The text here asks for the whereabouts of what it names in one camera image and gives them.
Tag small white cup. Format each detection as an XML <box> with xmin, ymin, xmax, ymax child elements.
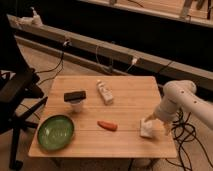
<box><xmin>70</xmin><ymin>100</ymin><xmax>83</xmax><ymax>113</ymax></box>

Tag black office chair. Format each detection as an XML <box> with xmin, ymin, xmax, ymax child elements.
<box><xmin>0</xmin><ymin>11</ymin><xmax>47</xmax><ymax>171</ymax></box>

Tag green ceramic bowl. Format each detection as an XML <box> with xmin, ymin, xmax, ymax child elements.
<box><xmin>37</xmin><ymin>115</ymin><xmax>74</xmax><ymax>151</ymax></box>

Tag wooden table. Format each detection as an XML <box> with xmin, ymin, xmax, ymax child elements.
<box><xmin>29</xmin><ymin>76</ymin><xmax>177</xmax><ymax>158</ymax></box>

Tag white spray bottle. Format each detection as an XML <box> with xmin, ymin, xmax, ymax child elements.
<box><xmin>31</xmin><ymin>7</ymin><xmax>43</xmax><ymax>27</ymax></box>

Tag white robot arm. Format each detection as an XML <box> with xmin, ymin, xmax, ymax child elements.
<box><xmin>144</xmin><ymin>80</ymin><xmax>213</xmax><ymax>135</ymax></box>

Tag white plug with cable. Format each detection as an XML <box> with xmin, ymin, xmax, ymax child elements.
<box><xmin>125</xmin><ymin>57</ymin><xmax>138</xmax><ymax>73</ymax></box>

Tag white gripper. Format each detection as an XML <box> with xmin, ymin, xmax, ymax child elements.
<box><xmin>144</xmin><ymin>102</ymin><xmax>177</xmax><ymax>136</ymax></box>

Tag black sponge block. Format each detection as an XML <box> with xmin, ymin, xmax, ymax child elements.
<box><xmin>64</xmin><ymin>91</ymin><xmax>86</xmax><ymax>102</ymax></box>

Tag orange carrot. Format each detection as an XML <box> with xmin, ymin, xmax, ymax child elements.
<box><xmin>97</xmin><ymin>121</ymin><xmax>117</xmax><ymax>131</ymax></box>

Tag black floor cables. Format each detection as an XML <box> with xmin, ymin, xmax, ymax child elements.
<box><xmin>165</xmin><ymin>109</ymin><xmax>213</xmax><ymax>171</ymax></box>

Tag white tube bottle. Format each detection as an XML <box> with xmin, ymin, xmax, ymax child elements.
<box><xmin>96</xmin><ymin>80</ymin><xmax>114</xmax><ymax>105</ymax></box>

